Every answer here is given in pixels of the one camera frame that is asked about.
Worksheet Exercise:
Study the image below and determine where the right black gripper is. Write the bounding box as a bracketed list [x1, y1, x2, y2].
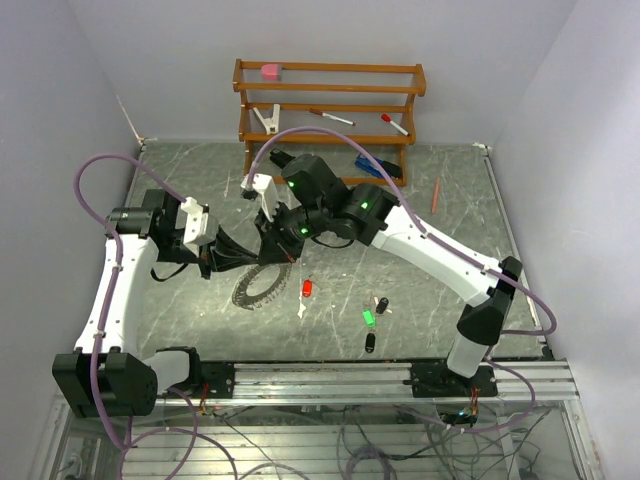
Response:
[254, 199, 330, 266]

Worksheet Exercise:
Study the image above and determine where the metal disc with keyrings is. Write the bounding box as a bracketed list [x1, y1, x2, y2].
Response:
[231, 264, 292, 311]

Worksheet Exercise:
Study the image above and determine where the red key tag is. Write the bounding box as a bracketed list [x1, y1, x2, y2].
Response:
[301, 277, 314, 298]

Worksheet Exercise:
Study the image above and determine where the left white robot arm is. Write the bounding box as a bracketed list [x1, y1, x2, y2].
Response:
[52, 189, 258, 418]

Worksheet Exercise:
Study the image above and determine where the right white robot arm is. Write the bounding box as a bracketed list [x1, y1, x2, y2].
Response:
[241, 154, 522, 396]

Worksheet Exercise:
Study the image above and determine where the black stapler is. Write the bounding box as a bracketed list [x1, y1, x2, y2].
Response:
[269, 148, 295, 169]

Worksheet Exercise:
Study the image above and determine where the green key tag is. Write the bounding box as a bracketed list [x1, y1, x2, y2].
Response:
[362, 309, 376, 329]

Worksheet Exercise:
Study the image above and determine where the black key tag upper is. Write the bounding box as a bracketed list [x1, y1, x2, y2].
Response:
[375, 297, 389, 315]

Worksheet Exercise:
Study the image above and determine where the white plastic clip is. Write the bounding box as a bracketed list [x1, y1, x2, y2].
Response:
[252, 104, 281, 135]

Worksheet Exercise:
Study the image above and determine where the blue stapler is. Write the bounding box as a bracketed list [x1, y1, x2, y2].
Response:
[353, 152, 404, 181]

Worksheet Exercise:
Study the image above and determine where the red-capped marker left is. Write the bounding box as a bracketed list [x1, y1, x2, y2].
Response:
[309, 108, 356, 127]

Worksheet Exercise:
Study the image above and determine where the red-capped marker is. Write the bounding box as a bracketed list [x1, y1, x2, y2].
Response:
[381, 113, 410, 137]
[309, 108, 356, 127]

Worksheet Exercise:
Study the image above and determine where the wooden three-tier shelf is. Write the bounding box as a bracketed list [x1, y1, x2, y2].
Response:
[232, 59, 427, 186]

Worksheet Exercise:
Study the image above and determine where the orange pencil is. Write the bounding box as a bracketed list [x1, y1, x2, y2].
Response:
[431, 177, 441, 214]

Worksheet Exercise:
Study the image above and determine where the red-capped marker right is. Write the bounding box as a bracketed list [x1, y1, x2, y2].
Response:
[381, 113, 410, 137]

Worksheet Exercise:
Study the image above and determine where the pink eraser block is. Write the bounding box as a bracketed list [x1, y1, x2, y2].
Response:
[260, 63, 282, 82]

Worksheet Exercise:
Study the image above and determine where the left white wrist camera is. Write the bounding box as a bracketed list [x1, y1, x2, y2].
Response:
[180, 197, 219, 255]

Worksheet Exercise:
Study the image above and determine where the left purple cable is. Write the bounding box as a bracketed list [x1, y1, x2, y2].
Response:
[73, 152, 239, 480]

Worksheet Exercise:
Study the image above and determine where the purple cable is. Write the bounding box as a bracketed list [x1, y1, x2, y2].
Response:
[73, 152, 239, 480]
[247, 126, 558, 436]

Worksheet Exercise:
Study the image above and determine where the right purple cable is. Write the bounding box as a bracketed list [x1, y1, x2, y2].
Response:
[247, 126, 558, 436]

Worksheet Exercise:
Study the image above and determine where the aluminium mounting rail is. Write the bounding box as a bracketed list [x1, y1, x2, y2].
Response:
[53, 357, 581, 404]

